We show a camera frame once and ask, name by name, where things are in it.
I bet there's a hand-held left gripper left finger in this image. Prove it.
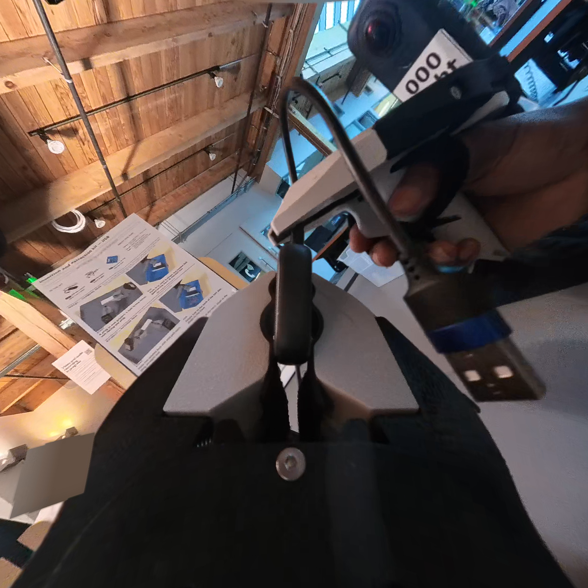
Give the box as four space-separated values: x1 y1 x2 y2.
163 273 291 443

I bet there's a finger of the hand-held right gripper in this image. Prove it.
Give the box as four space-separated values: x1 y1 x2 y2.
268 198 369 245
275 130 401 222

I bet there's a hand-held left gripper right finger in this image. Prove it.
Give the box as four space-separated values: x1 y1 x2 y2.
298 276 420 443

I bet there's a black blue-collared usb cable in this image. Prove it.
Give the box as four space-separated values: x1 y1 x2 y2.
274 87 547 402

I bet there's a person's right forearm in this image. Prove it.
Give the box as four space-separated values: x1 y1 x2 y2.
494 220 588 318

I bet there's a person's right hand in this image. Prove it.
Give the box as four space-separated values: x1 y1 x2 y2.
348 98 588 275

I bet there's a black phone icon sign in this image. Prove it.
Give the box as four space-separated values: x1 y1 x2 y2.
229 252 262 282

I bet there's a plywood poster board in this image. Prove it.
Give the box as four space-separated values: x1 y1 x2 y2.
94 256 251 393

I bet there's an instruction poster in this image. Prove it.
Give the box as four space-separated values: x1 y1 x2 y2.
33 213 238 376

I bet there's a small paper note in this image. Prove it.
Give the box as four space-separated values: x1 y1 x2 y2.
51 340 112 395

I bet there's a metal ceiling pipe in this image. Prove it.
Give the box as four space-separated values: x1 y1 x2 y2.
33 0 128 217

